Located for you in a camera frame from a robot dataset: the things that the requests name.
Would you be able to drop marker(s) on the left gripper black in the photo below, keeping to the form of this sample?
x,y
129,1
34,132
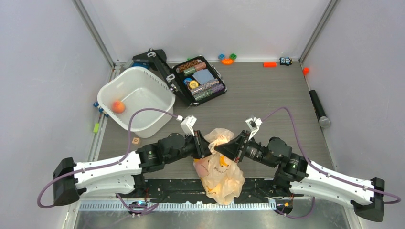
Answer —
x,y
201,146

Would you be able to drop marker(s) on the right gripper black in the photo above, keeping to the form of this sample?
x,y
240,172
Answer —
x,y
230,148

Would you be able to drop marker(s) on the translucent plastic bag banana print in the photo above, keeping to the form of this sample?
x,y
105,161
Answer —
x,y
221,178

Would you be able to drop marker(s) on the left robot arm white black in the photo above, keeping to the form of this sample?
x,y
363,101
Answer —
x,y
123,174

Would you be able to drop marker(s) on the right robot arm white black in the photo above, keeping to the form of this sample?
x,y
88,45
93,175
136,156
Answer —
x,y
296,176

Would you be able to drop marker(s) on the orange fake peach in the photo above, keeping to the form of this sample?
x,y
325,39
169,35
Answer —
x,y
118,107

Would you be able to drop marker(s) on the black poker chip case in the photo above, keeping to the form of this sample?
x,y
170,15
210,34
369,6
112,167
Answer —
x,y
194,81

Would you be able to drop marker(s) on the small wooden cube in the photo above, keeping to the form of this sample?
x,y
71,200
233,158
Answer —
x,y
136,141

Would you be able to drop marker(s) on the white plastic basin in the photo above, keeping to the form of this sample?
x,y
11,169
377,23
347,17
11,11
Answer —
x,y
138,88

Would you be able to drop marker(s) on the blue toy cube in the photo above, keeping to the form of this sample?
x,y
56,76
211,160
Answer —
x,y
221,56

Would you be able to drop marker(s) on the orange block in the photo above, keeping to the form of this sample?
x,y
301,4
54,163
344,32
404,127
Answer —
x,y
269,64

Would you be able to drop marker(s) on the green toy cube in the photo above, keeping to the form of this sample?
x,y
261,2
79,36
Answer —
x,y
233,56

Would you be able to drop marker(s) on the black microphone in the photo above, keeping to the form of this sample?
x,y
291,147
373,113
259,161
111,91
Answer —
x,y
323,120

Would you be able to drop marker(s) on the small toy car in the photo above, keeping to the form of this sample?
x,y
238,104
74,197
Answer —
x,y
286,61

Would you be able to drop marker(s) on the orange corner piece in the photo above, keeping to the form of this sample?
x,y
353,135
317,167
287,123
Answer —
x,y
305,71

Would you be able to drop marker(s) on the green clip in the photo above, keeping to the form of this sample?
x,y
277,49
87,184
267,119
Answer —
x,y
96,128

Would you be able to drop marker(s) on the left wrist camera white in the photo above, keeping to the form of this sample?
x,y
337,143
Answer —
x,y
187,125

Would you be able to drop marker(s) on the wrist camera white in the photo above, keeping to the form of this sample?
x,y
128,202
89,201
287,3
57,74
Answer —
x,y
187,125
254,126

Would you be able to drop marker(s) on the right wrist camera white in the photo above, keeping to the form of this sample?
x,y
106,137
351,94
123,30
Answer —
x,y
254,126

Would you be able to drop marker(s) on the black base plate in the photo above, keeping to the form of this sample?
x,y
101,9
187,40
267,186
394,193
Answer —
x,y
253,190

